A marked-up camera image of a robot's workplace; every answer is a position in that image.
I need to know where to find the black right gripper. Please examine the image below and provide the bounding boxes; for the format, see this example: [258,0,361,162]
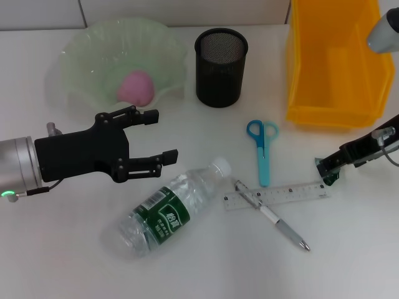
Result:
[317,113,399,179]

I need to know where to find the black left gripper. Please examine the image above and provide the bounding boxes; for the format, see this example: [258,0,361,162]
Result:
[34,105,179,184]

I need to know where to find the pink peach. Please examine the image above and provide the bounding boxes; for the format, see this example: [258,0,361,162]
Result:
[117,70,156,107]

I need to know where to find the blue handled scissors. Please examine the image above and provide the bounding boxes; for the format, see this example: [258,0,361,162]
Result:
[246,119,279,187]

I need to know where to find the green label water bottle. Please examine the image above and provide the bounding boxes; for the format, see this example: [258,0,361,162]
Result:
[117,157,232,259]

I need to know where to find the clear plastic ruler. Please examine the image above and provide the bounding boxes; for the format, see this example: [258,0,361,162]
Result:
[223,180,331,212]

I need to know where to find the white grey ballpoint pen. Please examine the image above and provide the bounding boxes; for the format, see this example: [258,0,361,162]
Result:
[233,179,311,252]

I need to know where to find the black mesh pen holder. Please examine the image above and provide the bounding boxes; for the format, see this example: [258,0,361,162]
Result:
[194,27,249,109]

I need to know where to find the translucent green fruit plate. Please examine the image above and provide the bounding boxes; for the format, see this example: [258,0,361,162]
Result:
[46,17,190,116]

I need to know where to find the yellow plastic storage bin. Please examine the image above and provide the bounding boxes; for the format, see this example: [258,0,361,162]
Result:
[286,0,395,129]

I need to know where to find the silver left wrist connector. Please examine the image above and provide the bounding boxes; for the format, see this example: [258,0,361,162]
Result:
[46,122,62,137]

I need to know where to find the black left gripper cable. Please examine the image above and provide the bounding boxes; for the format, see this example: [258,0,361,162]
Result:
[1,179,60,203]

